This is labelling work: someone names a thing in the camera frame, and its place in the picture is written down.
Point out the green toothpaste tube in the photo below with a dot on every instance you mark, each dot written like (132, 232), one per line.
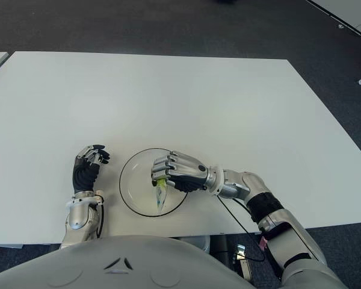
(161, 195)

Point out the black table leg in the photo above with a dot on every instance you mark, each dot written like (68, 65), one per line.
(219, 244)

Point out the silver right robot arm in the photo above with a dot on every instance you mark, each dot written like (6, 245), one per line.
(258, 192)

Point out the silver metal bracket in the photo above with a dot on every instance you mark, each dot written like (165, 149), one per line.
(243, 265)

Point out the white plate with black rim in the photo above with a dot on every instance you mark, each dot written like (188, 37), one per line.
(135, 183)

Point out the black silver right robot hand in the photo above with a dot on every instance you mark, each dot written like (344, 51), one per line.
(186, 173)

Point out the grey robot torso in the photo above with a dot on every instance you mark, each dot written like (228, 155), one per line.
(123, 265)

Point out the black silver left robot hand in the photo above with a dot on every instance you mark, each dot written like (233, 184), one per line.
(84, 174)

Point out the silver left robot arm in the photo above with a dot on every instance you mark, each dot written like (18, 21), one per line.
(78, 216)

